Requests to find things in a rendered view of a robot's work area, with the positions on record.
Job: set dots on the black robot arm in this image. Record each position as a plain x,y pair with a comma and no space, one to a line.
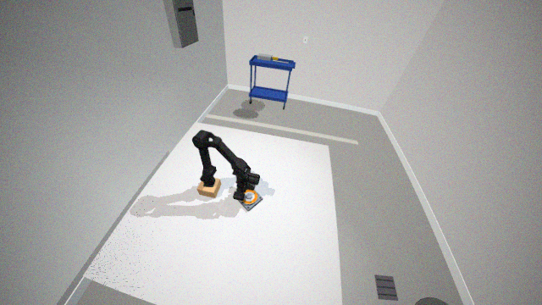
238,165

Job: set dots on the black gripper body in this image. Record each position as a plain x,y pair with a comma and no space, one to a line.
239,195

